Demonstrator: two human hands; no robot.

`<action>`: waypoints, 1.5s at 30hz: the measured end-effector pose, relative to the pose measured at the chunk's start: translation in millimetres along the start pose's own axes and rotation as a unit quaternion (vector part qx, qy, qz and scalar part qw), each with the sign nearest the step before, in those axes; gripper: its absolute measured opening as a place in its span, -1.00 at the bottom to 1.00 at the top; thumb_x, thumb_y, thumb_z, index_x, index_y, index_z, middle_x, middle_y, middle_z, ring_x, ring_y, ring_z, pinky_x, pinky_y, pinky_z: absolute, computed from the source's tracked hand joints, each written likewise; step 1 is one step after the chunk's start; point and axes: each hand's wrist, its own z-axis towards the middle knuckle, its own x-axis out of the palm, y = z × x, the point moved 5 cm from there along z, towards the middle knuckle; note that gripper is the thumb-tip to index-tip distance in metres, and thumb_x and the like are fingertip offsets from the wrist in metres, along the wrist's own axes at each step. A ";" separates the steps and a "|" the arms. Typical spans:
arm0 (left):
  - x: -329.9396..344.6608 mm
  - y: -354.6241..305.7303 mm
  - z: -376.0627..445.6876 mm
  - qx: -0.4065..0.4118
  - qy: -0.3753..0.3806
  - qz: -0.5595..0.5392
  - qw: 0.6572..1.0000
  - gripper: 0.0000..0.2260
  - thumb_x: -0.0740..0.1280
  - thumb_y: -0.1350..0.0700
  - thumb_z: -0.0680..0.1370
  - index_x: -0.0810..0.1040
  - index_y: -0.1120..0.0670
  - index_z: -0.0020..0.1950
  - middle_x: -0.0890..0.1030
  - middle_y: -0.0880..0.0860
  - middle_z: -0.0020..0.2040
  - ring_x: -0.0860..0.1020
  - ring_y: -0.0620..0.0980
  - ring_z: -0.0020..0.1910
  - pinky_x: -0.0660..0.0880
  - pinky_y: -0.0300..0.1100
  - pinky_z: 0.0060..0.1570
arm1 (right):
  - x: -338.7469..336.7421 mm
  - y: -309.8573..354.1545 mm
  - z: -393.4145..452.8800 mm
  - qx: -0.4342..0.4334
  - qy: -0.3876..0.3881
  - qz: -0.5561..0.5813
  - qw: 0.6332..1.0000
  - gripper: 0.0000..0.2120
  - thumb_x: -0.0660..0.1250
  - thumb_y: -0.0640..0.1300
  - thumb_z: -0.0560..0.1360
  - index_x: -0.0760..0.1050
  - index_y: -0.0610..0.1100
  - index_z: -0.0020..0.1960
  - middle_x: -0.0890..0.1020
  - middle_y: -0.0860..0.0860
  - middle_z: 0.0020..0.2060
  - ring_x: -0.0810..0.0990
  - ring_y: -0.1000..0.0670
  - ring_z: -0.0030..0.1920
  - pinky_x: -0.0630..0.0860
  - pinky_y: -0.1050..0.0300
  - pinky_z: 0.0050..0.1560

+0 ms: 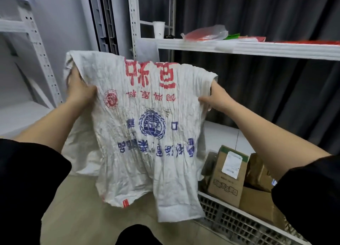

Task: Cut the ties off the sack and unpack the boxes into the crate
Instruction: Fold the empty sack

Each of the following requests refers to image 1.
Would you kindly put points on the person's right hand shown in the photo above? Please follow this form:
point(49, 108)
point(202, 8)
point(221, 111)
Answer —
point(219, 101)

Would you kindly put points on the person's left hand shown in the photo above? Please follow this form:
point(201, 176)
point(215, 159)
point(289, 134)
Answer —
point(79, 93)

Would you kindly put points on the taped cardboard box white label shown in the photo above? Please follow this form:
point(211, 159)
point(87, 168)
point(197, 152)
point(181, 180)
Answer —
point(257, 173)

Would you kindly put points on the tall cardboard box green-edged label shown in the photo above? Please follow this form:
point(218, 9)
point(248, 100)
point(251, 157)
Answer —
point(220, 186)

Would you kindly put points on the white woven sack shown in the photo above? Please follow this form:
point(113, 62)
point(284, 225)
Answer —
point(138, 159)

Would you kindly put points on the plain brown cardboard box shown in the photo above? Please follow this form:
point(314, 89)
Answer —
point(260, 205)

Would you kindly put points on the person's left forearm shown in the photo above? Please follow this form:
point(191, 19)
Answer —
point(50, 128)

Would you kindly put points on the person's right forearm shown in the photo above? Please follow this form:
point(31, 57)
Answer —
point(276, 143)

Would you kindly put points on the clear plastic bag red contents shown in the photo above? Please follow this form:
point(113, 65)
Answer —
point(204, 34)

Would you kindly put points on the person's black left sleeve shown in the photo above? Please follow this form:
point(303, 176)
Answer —
point(26, 191)

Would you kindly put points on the person's black sleeve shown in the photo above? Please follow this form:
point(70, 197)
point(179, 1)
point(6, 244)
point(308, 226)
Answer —
point(310, 199)
point(26, 191)

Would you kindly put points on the person's black right sleeve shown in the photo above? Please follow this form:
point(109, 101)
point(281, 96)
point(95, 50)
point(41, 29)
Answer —
point(310, 199)

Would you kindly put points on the grey curtain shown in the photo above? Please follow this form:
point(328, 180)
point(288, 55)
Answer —
point(265, 93)

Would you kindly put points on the white metal shelf rack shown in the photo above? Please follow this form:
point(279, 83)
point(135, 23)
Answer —
point(265, 49)
point(39, 61)

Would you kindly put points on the white tape strip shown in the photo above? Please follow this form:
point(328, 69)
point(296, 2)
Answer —
point(225, 46)

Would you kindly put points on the green item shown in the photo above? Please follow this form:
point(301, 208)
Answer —
point(232, 36)

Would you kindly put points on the flat white packet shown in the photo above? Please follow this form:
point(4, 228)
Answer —
point(245, 39)

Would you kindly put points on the small red packet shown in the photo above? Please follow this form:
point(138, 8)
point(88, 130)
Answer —
point(260, 39)

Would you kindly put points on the white paper sheet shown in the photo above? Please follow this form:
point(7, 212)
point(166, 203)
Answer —
point(147, 52)

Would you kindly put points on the white cylindrical appliance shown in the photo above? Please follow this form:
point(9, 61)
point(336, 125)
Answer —
point(122, 19)

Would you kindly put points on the white paper cup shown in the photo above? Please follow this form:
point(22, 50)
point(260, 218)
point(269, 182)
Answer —
point(158, 29)

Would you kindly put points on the pile of red ties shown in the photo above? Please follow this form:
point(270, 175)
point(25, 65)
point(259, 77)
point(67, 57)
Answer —
point(308, 42)

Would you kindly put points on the white plastic slotted basket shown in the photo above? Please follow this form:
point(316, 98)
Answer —
point(239, 223)

